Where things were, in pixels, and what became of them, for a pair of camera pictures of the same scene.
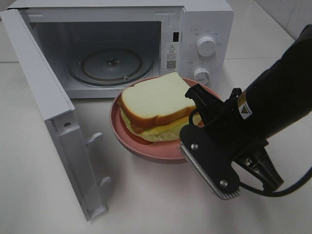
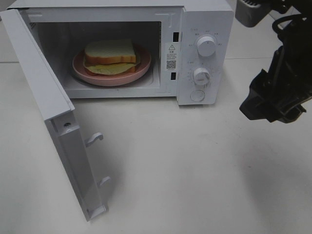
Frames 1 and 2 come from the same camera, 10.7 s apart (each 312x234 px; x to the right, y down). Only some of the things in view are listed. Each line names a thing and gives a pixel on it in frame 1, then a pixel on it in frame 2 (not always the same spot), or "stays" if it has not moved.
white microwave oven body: [95, 47] stays
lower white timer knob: [202, 75] stays
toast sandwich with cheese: [153, 109] -> [110, 57]
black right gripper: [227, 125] -> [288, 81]
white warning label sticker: [171, 57] stays
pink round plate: [169, 151] -> [141, 69]
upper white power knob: [206, 46] stays
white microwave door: [58, 112] stays
